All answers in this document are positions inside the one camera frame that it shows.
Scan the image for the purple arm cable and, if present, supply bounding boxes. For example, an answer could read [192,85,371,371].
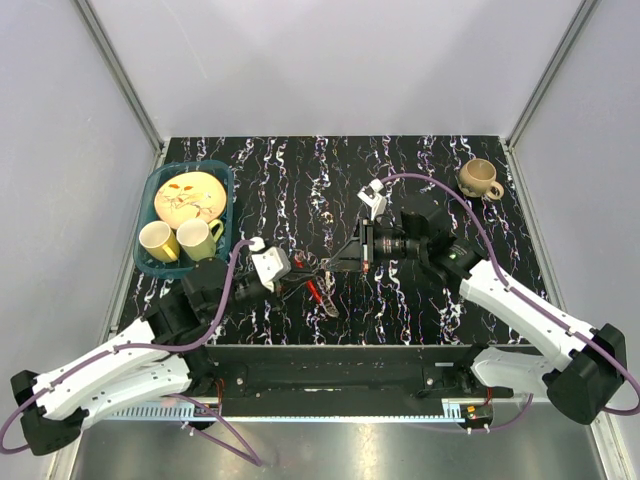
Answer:
[377,172,640,434]
[0,238,264,466]

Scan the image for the beige ceramic cup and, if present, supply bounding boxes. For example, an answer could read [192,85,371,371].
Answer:
[457,158,504,201]

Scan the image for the cream floral plate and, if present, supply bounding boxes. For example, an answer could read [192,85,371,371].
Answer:
[154,171,228,229]

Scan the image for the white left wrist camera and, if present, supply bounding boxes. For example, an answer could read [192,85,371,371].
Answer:
[249,237,291,292]

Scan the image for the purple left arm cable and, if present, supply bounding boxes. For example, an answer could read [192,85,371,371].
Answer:
[0,238,264,466]

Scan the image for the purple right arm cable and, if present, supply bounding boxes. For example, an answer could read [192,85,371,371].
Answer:
[377,172,640,434]

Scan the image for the yellow mug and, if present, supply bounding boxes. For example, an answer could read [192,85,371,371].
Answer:
[176,218,224,262]
[138,220,180,263]

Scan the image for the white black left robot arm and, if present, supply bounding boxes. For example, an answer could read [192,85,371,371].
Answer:
[1,258,317,456]

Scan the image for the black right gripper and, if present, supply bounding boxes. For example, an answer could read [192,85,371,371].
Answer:
[326,216,427,271]

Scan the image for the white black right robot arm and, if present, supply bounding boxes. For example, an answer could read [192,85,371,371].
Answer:
[324,207,626,425]

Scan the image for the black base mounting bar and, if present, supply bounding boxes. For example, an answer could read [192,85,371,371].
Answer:
[187,345,513,422]

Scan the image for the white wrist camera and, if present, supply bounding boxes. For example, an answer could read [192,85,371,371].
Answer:
[357,179,387,221]
[249,237,291,292]

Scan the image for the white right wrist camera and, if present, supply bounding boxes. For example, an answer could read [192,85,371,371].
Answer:
[357,179,387,221]

